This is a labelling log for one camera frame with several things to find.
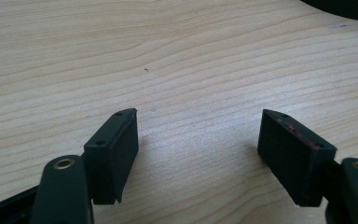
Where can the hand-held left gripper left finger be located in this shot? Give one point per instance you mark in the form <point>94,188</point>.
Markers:
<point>112,155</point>

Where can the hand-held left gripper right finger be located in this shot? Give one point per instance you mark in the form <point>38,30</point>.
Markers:
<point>292,155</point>

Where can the black round object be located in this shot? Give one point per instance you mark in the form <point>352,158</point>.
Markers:
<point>351,7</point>

